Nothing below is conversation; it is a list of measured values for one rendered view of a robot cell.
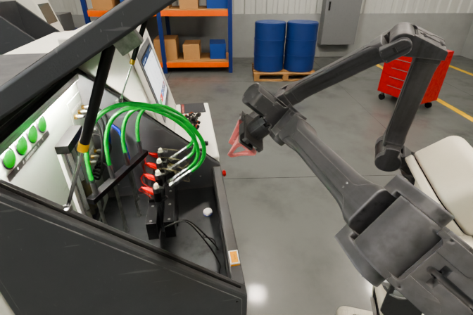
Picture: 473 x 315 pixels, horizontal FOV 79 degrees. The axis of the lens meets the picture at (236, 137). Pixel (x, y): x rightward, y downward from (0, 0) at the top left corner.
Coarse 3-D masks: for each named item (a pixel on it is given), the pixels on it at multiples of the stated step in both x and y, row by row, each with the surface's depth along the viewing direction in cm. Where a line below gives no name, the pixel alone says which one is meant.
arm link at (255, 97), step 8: (248, 88) 70; (256, 88) 67; (248, 96) 68; (256, 96) 65; (264, 96) 65; (272, 96) 69; (248, 104) 67; (256, 104) 66; (264, 104) 66; (272, 104) 66; (256, 112) 70; (264, 112) 67; (272, 112) 67; (280, 112) 68; (296, 112) 65; (272, 120) 68; (272, 136) 67; (280, 144) 66
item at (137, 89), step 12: (144, 36) 158; (96, 60) 110; (120, 60) 112; (120, 72) 114; (132, 72) 115; (108, 84) 115; (120, 84) 116; (132, 84) 117; (144, 84) 124; (132, 96) 119; (144, 96) 120; (168, 96) 177; (168, 120) 154
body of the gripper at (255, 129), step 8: (248, 120) 78; (256, 120) 74; (264, 120) 72; (248, 128) 75; (256, 128) 73; (264, 128) 73; (248, 136) 73; (256, 136) 75; (264, 136) 75; (256, 144) 74
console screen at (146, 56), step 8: (144, 48) 146; (144, 56) 139; (152, 56) 160; (144, 64) 134; (152, 64) 153; (144, 72) 129; (152, 72) 146; (160, 72) 171; (152, 80) 140; (160, 80) 164; (152, 88) 135; (160, 88) 157; (160, 96) 149
